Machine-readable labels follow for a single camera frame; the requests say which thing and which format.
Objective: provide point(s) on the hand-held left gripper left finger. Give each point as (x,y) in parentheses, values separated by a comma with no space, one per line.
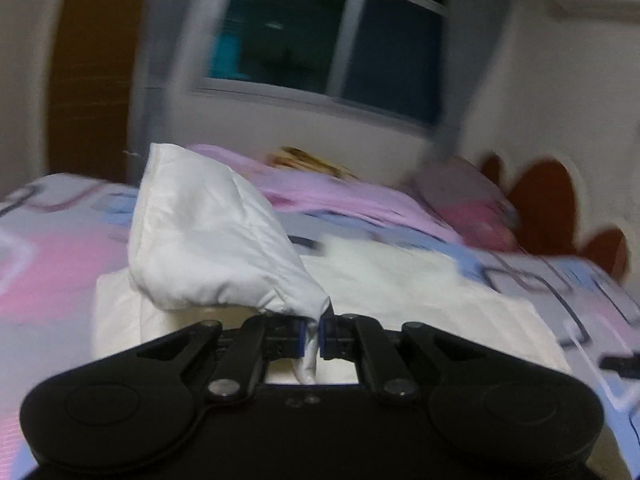
(300,334)

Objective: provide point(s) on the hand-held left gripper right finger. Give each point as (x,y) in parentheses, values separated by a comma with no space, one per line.
(326,336)

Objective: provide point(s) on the white garment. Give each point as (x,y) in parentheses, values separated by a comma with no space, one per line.
(200,220)

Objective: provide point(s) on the pink blanket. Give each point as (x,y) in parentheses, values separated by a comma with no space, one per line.
(350,205)

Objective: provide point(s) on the yellow printed cloth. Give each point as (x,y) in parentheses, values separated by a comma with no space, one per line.
(310,162)

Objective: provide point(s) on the pink pillow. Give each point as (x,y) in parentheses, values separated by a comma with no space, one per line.
(475,220)

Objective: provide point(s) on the brown scalloped headboard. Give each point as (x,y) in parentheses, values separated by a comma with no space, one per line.
(545,200)

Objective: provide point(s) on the patterned bed sheet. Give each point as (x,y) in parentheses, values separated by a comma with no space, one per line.
(50,270)

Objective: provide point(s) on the grey curtain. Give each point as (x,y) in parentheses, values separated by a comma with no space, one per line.
(160,60)
(470,85)

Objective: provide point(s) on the white framed window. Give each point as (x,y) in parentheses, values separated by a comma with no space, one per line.
(390,50)

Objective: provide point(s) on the brown wooden door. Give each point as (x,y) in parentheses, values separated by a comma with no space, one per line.
(95,70)

